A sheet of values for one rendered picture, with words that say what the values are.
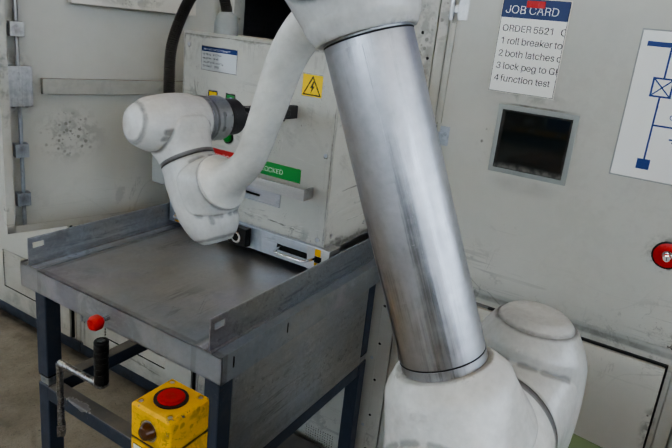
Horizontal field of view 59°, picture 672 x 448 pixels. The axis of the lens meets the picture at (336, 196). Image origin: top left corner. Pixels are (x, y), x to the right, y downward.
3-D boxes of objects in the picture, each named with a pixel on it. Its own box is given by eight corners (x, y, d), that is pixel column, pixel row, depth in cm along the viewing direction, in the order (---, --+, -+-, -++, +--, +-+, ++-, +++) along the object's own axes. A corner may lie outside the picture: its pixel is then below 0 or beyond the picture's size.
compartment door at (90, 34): (0, 226, 157) (-17, -74, 137) (209, 199, 199) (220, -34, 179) (7, 234, 152) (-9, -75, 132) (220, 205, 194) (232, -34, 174)
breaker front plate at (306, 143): (319, 254, 142) (340, 52, 129) (176, 206, 166) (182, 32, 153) (322, 253, 144) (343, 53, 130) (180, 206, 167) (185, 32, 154)
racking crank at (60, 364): (52, 435, 136) (48, 319, 127) (64, 428, 138) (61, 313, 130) (100, 467, 128) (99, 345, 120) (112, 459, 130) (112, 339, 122)
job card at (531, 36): (552, 100, 131) (572, 0, 125) (487, 90, 138) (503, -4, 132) (553, 99, 131) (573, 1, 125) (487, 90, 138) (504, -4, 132)
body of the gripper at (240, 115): (205, 131, 123) (237, 128, 130) (234, 139, 118) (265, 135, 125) (206, 95, 121) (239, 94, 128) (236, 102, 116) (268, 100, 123)
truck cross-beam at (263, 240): (327, 275, 142) (329, 252, 140) (168, 219, 168) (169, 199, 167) (337, 269, 146) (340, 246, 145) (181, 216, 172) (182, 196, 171)
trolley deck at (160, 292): (221, 386, 108) (222, 357, 106) (21, 284, 137) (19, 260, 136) (387, 276, 164) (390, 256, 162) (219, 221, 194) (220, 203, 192)
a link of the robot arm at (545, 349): (579, 433, 90) (612, 308, 83) (544, 511, 76) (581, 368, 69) (479, 389, 99) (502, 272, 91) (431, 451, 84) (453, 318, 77)
